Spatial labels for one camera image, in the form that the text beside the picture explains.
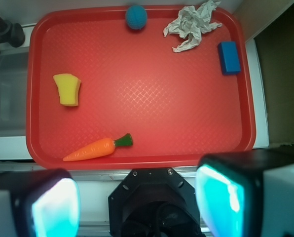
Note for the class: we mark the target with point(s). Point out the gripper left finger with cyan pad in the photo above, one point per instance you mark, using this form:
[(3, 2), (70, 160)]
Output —
[(43, 203)]

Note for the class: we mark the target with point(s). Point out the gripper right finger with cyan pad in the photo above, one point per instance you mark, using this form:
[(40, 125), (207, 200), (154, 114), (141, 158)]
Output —
[(247, 194)]

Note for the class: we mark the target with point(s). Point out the yellow green sponge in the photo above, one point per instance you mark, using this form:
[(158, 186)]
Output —
[(68, 87)]

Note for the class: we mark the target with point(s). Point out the orange toy carrot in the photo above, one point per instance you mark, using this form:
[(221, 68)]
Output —
[(100, 148)]

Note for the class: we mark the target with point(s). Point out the red plastic tray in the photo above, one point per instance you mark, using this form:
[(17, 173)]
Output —
[(176, 106)]

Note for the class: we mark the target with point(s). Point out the blue rectangular block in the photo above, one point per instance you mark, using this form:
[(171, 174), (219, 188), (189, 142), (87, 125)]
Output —
[(229, 58)]

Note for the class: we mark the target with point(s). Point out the metal sink basin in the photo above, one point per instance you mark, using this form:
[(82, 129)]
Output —
[(13, 92)]

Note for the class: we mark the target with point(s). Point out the black faucet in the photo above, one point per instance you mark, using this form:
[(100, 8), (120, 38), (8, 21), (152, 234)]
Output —
[(11, 33)]

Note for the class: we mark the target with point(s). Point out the crumpled white paper towel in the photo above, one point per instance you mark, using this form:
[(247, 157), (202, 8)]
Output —
[(191, 23)]

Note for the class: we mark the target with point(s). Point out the blue textured ball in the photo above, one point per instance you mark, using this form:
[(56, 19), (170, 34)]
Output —
[(136, 17)]

